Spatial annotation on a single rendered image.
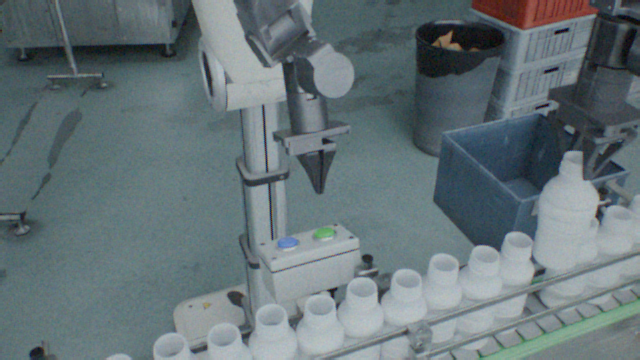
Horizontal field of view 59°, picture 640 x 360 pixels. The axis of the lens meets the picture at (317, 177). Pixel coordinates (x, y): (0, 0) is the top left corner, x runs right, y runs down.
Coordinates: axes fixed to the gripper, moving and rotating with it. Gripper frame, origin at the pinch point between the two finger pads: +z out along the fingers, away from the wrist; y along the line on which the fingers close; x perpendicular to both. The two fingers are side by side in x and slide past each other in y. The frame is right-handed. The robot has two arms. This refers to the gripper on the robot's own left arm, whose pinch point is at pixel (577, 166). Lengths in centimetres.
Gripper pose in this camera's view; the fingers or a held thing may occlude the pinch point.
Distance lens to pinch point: 79.7
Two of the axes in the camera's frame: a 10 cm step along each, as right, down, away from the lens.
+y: -3.7, -5.3, 7.6
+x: -9.3, 2.1, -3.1
